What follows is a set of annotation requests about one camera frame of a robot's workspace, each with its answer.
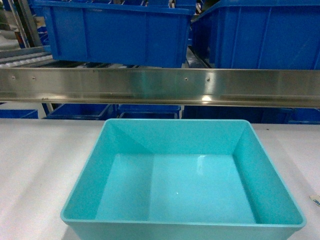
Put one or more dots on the teal plastic bin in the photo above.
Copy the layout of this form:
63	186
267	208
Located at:
180	179

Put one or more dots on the blue bin upper left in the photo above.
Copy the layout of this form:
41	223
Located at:
117	33

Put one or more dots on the blue bin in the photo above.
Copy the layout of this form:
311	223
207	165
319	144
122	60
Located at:
117	33
259	34

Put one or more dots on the blue bin upper right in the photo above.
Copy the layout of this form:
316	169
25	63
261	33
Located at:
259	34

